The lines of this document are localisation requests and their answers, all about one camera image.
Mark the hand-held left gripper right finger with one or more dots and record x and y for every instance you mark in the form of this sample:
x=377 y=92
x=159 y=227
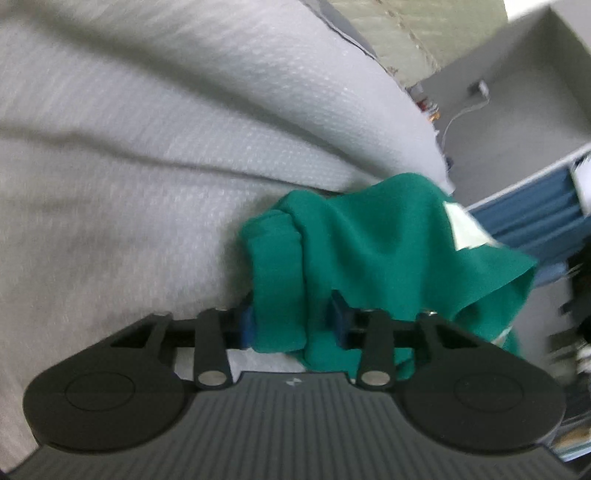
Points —
x=339 y=323

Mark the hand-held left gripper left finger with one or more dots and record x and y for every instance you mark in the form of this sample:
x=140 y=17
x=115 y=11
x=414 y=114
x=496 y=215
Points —
x=247 y=328

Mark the green hoodie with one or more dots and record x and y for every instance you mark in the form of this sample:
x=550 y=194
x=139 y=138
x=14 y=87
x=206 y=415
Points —
x=383 y=240

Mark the grey bed sheet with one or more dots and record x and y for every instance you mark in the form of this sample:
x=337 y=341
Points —
x=115 y=161

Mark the blue curtain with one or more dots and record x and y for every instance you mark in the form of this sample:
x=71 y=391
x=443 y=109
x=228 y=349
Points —
x=540 y=217

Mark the cluttered blue bedside table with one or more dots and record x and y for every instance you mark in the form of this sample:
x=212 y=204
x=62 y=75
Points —
x=427 y=105

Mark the cream quilted headboard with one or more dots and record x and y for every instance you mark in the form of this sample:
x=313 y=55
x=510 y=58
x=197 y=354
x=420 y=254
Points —
x=415 y=37

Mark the white wall charger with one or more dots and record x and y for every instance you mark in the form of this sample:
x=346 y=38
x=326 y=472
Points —
x=479 y=87

